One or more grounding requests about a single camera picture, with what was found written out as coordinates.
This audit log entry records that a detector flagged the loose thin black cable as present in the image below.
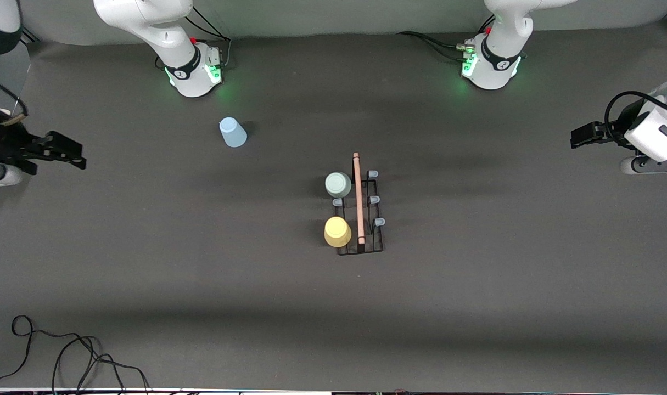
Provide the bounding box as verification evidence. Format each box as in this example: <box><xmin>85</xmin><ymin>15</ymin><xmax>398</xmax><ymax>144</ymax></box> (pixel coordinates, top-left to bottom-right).
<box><xmin>0</xmin><ymin>315</ymin><xmax>151</xmax><ymax>395</ymax></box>

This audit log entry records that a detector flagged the black arm base cable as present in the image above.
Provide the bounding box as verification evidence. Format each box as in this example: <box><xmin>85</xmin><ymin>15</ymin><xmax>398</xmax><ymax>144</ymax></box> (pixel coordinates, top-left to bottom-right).
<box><xmin>155</xmin><ymin>5</ymin><xmax>233</xmax><ymax>71</ymax></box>
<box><xmin>396</xmin><ymin>15</ymin><xmax>496</xmax><ymax>62</ymax></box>

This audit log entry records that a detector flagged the black wire cup holder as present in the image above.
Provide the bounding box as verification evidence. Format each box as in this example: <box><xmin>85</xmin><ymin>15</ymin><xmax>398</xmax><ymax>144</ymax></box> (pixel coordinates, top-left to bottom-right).
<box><xmin>332</xmin><ymin>152</ymin><xmax>388</xmax><ymax>256</ymax></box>

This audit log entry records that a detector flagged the yellow plastic cup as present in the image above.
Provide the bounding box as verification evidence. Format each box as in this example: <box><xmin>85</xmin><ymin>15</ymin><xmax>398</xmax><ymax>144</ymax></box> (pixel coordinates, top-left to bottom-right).
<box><xmin>323</xmin><ymin>216</ymin><xmax>353</xmax><ymax>249</ymax></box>

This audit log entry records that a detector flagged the pale green plastic cup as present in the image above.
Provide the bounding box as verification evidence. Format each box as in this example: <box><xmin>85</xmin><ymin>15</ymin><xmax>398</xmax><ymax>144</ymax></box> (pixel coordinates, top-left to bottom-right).
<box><xmin>324</xmin><ymin>171</ymin><xmax>352</xmax><ymax>199</ymax></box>

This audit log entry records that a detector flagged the light blue plastic cup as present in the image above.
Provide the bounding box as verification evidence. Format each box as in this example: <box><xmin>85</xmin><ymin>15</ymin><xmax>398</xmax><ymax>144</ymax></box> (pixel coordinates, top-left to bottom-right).
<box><xmin>218</xmin><ymin>117</ymin><xmax>248</xmax><ymax>149</ymax></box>

